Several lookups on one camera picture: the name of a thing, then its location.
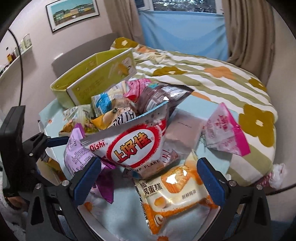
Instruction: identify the pink white Oishi bag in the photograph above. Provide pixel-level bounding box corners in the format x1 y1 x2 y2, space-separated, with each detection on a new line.
202 103 250 157

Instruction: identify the framed landscape picture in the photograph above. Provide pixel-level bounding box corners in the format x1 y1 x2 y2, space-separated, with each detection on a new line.
46 0 100 33

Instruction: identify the beige curtain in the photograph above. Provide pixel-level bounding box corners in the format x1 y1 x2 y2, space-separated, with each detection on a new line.
222 0 275 85
104 0 145 45

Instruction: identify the purple snack bag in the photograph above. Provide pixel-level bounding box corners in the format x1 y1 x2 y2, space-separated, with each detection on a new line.
64 123 116 204

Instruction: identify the red white Oishi shrimp bag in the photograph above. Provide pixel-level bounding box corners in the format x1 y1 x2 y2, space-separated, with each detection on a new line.
81 101 172 179

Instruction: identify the green cardboard box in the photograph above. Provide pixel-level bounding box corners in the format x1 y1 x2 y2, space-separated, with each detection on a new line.
50 48 137 109

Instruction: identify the translucent brown cake packet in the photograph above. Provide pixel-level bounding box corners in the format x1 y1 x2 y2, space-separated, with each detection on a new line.
163 108 206 159

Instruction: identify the wall shelf with bottles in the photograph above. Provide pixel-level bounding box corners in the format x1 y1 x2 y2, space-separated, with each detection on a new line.
1 33 33 79

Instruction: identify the black cable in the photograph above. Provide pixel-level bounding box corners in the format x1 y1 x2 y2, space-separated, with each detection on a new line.
7 29 24 107

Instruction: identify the green cartoon snack bag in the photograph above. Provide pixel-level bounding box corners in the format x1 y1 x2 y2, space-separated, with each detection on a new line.
59 104 98 137

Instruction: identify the beige left curtain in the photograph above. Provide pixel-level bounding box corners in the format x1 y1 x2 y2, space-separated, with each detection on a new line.
104 0 145 45

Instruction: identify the blue window cloth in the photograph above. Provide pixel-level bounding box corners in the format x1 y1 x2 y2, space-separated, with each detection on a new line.
139 11 228 61

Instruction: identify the orange cake snack packet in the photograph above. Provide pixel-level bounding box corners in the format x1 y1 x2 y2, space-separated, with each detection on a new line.
135 151 218 235

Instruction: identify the pink red striped packet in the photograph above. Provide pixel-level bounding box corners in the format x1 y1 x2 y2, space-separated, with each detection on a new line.
123 78 151 103

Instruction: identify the yellow black snack packet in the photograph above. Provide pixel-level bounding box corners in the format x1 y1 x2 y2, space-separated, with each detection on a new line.
91 107 137 131

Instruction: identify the floral striped quilt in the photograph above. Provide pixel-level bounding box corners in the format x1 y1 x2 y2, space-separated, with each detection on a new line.
111 37 278 186

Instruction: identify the blue white snack packet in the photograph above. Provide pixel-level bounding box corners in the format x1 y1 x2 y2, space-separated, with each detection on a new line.
91 80 129 117

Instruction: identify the brown chocolate candy bag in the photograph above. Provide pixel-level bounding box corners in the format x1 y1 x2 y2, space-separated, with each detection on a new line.
136 82 193 116

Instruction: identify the beige right curtain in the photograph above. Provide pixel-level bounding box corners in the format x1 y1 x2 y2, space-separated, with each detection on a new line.
222 0 275 85

